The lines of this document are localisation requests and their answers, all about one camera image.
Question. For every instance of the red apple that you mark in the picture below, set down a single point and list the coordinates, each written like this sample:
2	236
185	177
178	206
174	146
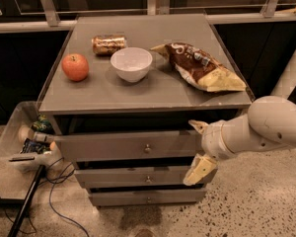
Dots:
75	66

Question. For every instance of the white bowl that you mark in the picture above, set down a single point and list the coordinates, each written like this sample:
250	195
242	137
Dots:
132	63

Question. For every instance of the brown yellow chip bag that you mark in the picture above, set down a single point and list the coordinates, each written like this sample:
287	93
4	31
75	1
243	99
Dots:
199	68

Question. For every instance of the clear plastic bin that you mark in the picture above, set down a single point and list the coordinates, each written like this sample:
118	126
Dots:
10	146

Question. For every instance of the metal railing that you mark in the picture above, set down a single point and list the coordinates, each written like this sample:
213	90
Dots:
18	16

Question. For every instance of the white plastic bottle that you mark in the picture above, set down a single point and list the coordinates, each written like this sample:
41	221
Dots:
27	133

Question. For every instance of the green snack packet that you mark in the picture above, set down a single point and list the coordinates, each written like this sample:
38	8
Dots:
42	124

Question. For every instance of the grey drawer cabinet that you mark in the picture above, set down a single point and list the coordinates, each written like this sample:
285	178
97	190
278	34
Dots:
161	101

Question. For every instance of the white diagonal post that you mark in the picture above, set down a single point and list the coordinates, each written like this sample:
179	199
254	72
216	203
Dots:
287	81

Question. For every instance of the grey bottom drawer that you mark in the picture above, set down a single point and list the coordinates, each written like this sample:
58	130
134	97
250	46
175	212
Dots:
162	195

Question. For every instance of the grey middle drawer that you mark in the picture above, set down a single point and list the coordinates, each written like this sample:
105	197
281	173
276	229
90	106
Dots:
131	177

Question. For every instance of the gold soda can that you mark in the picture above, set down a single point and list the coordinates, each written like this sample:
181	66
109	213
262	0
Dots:
108	44

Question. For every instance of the grey top drawer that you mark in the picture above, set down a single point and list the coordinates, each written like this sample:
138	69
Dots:
130	145

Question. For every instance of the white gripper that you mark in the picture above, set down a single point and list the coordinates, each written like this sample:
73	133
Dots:
212	141

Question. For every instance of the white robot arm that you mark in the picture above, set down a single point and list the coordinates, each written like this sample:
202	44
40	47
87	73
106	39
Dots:
268	124

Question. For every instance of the grey drawer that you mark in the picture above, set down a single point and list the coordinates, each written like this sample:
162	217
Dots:
131	177
162	195
130	145

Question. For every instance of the blue snack packet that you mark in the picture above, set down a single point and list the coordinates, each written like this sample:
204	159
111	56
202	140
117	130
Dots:
31	146

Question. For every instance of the black pole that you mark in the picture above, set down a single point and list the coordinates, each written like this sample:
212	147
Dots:
26	202

